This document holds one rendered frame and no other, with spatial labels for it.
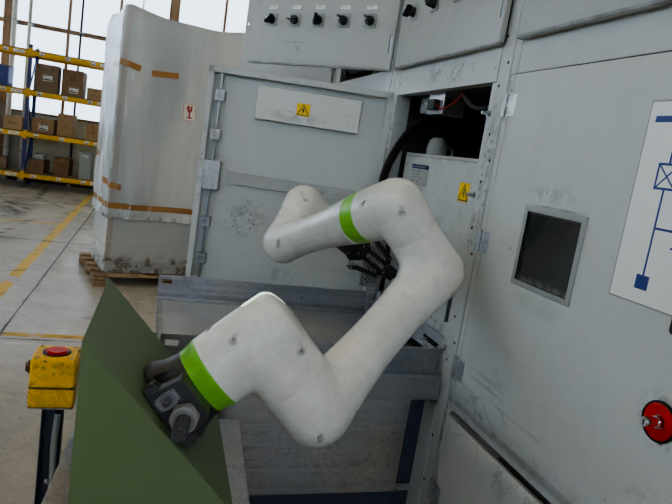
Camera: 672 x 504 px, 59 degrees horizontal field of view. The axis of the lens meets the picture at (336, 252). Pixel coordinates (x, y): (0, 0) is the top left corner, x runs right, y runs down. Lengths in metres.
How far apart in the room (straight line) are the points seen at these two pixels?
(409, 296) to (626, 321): 0.39
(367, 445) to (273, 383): 0.61
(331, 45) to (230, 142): 0.50
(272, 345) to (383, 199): 0.40
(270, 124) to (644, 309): 1.43
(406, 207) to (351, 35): 1.10
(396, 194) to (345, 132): 0.89
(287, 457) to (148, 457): 0.61
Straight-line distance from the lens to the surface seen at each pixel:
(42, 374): 1.25
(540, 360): 1.18
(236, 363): 0.97
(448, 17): 1.74
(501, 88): 1.45
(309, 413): 1.02
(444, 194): 1.69
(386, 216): 1.19
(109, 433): 0.94
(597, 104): 1.15
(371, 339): 1.11
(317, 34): 2.27
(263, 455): 1.50
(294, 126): 2.07
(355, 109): 2.04
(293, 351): 0.98
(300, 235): 1.44
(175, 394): 0.94
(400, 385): 1.50
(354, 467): 1.58
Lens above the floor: 1.35
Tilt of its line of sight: 9 degrees down
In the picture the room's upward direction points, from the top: 9 degrees clockwise
